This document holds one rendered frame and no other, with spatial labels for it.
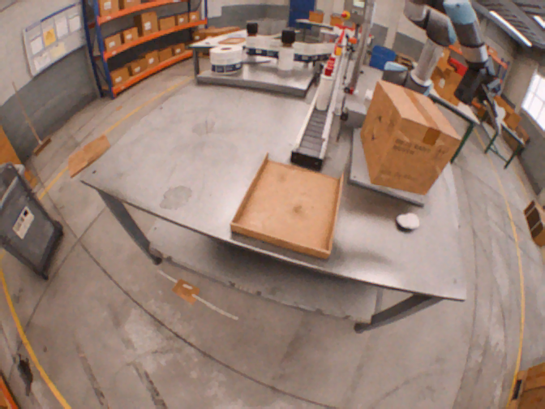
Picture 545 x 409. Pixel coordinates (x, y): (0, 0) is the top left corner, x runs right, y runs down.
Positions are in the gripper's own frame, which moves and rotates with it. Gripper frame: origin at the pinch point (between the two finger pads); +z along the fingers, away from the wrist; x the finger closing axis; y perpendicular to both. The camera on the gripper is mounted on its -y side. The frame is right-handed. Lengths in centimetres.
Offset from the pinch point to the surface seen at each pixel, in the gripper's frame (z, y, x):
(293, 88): -11, -53, 75
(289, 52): -26, -42, 92
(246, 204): -17, -74, 1
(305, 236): -6, -63, -9
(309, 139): -8, -54, 27
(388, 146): -2.7, -32.0, 8.1
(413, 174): 11.9, -28.3, 6.5
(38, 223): -103, -227, 16
